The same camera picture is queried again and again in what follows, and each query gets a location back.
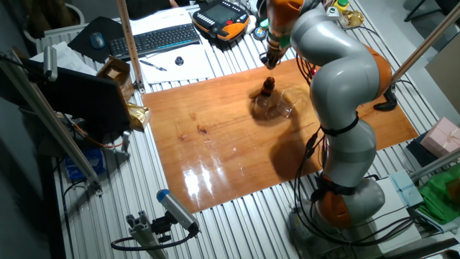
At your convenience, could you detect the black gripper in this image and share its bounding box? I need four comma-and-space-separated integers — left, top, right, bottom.
262, 45, 287, 71

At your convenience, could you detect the grey cylindrical camera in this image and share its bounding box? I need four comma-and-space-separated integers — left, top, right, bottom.
42, 45, 59, 82

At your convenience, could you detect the white printed paper sheet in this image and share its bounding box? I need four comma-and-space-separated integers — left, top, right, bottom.
138, 43, 216, 86

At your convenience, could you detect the wooden board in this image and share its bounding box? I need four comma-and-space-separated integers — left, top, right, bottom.
142, 57, 420, 214

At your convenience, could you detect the brown cardboard box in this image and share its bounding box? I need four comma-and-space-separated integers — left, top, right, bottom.
95, 55, 135, 102

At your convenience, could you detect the gold crumpled wrapper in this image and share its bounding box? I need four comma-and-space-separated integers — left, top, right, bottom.
339, 9, 366, 29

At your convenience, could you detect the white egg shaped object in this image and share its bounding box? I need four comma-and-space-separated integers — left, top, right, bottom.
244, 14, 257, 35

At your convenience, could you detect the green cloth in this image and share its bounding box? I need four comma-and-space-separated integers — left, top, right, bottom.
418, 171, 460, 226

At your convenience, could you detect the pink gift box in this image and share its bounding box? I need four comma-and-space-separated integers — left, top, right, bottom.
419, 117, 460, 159

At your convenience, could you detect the gold foil bag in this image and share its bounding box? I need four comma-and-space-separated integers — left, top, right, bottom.
125, 102, 152, 132

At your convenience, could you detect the grey blue computer mouse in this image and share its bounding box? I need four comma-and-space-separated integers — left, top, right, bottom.
88, 31, 106, 50

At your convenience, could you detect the black monitor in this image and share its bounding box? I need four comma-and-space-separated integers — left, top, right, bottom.
19, 57, 134, 145

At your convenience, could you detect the light blue box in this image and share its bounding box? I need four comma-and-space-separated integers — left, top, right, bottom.
390, 169, 424, 208

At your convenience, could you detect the black filament spool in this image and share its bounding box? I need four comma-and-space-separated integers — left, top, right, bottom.
251, 0, 269, 19

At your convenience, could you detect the black mouse pad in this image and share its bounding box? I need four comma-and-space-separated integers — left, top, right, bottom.
67, 16, 125, 64

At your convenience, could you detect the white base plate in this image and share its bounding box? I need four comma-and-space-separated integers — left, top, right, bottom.
354, 178, 422, 255

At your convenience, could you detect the aluminium horizontal profile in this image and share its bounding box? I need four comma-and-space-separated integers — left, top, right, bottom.
409, 147, 460, 183

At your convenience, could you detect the brown glass bottle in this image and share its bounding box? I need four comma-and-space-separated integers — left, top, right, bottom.
259, 76, 276, 97

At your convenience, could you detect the tan slanted frame post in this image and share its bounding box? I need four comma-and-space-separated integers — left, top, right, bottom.
390, 1, 460, 84

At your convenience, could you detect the white paper stack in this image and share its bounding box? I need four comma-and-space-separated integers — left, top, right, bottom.
29, 41, 98, 77
128, 6, 198, 36

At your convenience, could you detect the black camera cable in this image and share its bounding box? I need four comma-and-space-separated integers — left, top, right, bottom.
110, 224, 201, 252

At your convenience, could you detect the tan upright frame post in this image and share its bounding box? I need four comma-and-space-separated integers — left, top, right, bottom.
115, 0, 146, 94

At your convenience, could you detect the yellow box green button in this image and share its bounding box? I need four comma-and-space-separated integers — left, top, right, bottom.
333, 0, 351, 14

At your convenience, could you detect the aluminium camera mount profile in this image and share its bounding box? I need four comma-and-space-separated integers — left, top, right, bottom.
125, 210, 170, 259

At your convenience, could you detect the black keyboard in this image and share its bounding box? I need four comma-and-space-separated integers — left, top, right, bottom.
107, 23, 202, 61

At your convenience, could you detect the black office chair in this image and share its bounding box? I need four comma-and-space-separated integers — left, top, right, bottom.
404, 0, 460, 23

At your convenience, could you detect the grey camera blue end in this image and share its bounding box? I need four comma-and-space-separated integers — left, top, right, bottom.
156, 188, 201, 234

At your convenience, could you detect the person dark torso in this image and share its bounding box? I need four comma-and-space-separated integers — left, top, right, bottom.
125, 0, 180, 21

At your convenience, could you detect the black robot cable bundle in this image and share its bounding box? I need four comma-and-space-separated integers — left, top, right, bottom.
293, 53, 418, 247

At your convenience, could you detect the beige flat panel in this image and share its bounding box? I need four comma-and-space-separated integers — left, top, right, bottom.
425, 42, 460, 117

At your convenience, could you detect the blue package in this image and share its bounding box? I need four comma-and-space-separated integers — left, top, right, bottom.
64, 147, 107, 183

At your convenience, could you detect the tall clear glass beaker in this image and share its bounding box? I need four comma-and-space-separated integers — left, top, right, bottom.
275, 88, 300, 119

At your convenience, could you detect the white round bin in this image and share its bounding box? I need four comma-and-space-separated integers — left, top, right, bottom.
23, 2, 86, 44

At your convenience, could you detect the orange cable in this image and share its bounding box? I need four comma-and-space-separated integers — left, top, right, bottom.
70, 114, 125, 150

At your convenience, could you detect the black pen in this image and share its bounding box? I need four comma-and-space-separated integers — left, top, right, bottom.
139, 59, 168, 72

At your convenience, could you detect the aluminium diagonal frame profile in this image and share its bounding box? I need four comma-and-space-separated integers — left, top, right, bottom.
0, 48, 104, 197

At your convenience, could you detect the dark blue box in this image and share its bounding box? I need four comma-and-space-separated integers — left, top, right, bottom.
405, 131, 438, 167

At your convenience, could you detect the black orange teach pendant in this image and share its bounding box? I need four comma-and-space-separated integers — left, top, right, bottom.
191, 0, 251, 42

